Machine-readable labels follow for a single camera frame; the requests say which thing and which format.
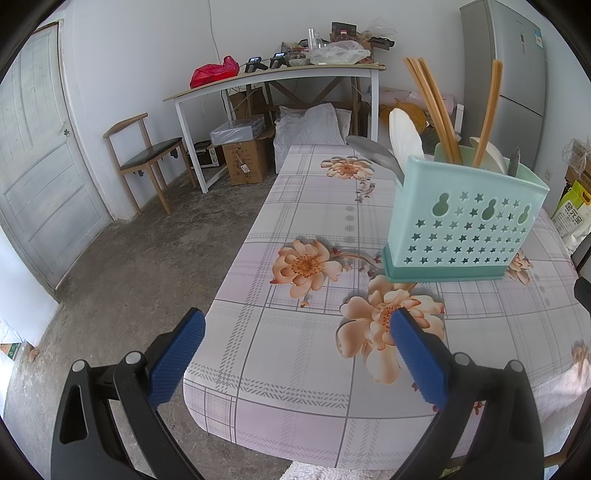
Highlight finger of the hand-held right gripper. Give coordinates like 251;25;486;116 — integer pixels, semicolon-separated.
573;276;591;311

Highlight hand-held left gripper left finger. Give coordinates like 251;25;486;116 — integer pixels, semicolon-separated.
50;307;208;480

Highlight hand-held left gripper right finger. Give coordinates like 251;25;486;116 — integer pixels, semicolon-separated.
389;308;550;480

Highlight white ceramic spoon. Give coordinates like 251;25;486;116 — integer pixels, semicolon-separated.
468;136;507;175

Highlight mint green utensil holder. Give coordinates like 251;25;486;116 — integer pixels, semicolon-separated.
381;154;551;284

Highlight large metal spoon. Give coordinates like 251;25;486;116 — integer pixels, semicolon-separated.
345;135;406;183

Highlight white plastic rice spoon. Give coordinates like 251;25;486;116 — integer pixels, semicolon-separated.
389;107;424;163

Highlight bundle of wooden chopsticks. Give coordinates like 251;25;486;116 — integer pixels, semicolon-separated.
411;58;458;166

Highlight yellow white rice bag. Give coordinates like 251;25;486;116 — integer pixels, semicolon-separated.
550;180;591;245

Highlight cardboard box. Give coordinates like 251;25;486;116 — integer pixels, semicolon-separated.
222;138;273;186
228;88;273;121
561;138;591;190

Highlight shaggy rug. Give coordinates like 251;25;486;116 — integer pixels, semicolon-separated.
284;462;398;480

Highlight brown wooden stool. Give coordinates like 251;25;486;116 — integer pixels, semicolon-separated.
544;440;580;469

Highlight small toaster oven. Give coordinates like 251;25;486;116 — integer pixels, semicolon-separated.
191;141;227;171

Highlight wooden chair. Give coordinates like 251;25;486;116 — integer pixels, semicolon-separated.
102;113;198;215

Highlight silver wrapped box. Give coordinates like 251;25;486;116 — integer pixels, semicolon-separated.
210;115;266;146

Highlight grey refrigerator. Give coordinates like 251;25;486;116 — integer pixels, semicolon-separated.
459;0;548;171

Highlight white door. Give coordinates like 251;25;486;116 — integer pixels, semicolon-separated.
0;21;114;291

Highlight white sack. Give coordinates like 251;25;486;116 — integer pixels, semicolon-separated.
273;102;352;174

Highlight pink box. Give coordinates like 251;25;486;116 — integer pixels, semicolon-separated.
379;85;465;139

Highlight red plastic bag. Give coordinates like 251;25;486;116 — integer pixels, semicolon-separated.
190;55;240;89

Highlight white side table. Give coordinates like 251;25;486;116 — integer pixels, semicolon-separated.
163;62;387;193

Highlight clear plastic bag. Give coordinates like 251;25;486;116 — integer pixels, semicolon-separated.
308;39;372;65

